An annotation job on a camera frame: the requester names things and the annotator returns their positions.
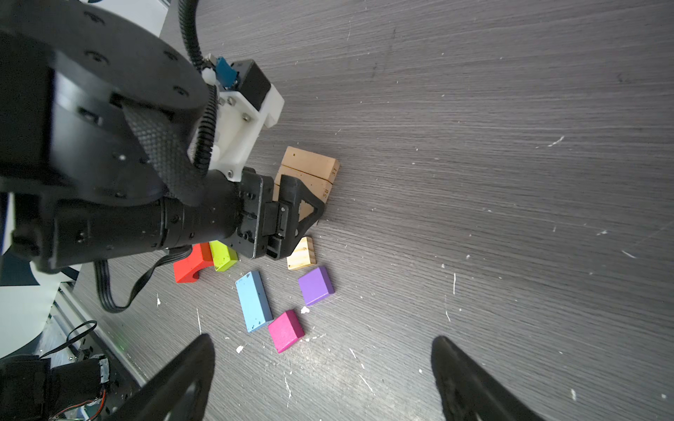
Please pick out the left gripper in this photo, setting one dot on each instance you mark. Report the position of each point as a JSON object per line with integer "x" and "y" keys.
{"x": 265, "y": 223}

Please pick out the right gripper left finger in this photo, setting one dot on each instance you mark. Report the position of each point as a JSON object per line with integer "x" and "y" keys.
{"x": 180, "y": 391}

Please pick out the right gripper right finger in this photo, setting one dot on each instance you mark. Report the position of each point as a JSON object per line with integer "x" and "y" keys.
{"x": 468, "y": 392}

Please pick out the natural wood long block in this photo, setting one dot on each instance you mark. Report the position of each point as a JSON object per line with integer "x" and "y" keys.
{"x": 305, "y": 210}
{"x": 318, "y": 186}
{"x": 318, "y": 165}

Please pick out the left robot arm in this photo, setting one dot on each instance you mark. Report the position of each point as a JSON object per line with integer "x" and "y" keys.
{"x": 113, "y": 143}

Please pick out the green wood block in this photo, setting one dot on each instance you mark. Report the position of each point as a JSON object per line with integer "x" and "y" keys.
{"x": 223, "y": 257}

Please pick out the light blue wood block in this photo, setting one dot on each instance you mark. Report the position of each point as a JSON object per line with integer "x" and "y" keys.
{"x": 254, "y": 302}

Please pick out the red arch wood block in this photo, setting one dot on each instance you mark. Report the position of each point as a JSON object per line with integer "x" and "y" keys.
{"x": 187, "y": 270}

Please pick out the magenta wood block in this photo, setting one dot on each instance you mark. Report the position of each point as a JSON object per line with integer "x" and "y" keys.
{"x": 285, "y": 331}

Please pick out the small natural wood cube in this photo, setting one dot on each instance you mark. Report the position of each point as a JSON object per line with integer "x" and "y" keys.
{"x": 303, "y": 256}

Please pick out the purple wood cube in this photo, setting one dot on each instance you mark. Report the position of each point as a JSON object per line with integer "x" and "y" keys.
{"x": 315, "y": 286}

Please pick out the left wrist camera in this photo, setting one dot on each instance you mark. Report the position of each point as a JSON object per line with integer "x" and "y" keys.
{"x": 241, "y": 102}

